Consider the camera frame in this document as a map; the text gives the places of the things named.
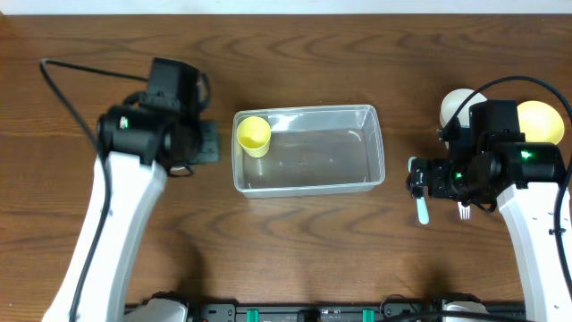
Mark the yellow plastic cup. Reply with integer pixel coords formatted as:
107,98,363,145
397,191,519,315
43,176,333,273
236,116,272,157

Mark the white plastic bowl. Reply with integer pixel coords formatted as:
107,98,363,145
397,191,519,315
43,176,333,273
440,89,487,128

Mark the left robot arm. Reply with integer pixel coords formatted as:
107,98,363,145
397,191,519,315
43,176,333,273
43,106,220,321

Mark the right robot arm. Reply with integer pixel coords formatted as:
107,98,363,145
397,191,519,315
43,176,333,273
407,140,571,321

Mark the clear plastic storage container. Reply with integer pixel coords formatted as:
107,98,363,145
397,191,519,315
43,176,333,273
232,105,385,198

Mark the mint green plastic spoon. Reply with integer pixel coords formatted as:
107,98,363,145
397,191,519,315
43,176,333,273
407,157,430,225

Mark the pink plastic fork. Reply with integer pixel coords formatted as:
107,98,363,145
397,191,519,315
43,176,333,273
458,201,471,220

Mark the yellow plastic bowl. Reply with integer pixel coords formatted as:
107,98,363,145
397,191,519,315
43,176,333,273
517,100,565,145

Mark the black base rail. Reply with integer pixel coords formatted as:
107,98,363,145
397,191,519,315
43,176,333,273
124,292,526,322

